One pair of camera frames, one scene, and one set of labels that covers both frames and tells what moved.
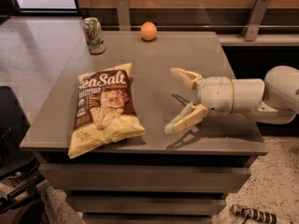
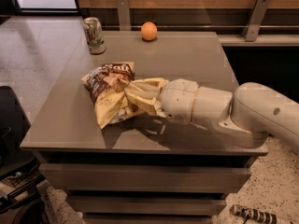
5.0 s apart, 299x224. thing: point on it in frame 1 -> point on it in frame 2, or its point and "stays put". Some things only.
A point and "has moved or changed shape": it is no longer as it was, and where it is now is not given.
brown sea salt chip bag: x=106 y=109 has moved or changed shape
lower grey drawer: x=148 y=204 stays put
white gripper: x=215 y=94 -> x=177 y=99
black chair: x=14 y=127 stays put
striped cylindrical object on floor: x=253 y=214 stays put
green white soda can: x=93 y=35 stays put
